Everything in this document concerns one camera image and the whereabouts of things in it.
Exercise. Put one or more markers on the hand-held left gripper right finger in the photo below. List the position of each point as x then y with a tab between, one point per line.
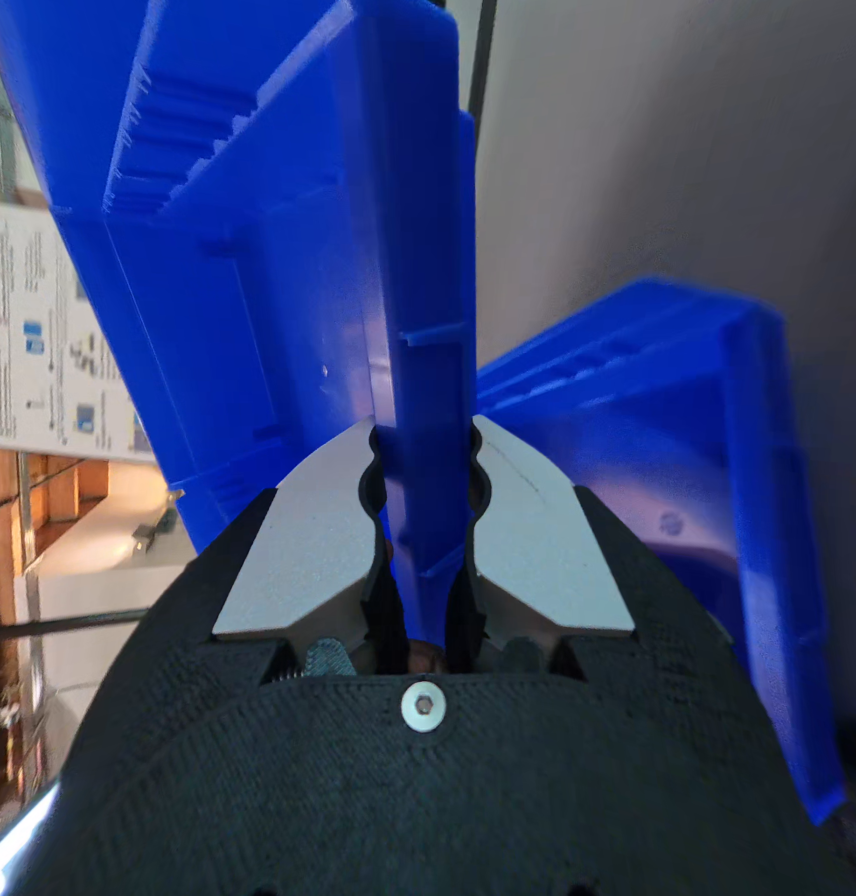
546	559

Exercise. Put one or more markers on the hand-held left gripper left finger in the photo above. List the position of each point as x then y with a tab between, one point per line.
302	559

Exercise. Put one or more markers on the blue plastic bin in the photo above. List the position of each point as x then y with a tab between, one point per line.
680	419
295	279

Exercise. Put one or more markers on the person's left hand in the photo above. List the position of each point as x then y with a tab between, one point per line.
426	657

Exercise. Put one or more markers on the black floor lamp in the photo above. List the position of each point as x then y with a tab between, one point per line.
64	624

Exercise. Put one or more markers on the printed instruction board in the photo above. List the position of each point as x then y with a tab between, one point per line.
42	335

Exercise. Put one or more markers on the studio light panel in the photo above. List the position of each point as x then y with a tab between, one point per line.
15	839

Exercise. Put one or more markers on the grey wall spotlight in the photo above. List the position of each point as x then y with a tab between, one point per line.
155	524

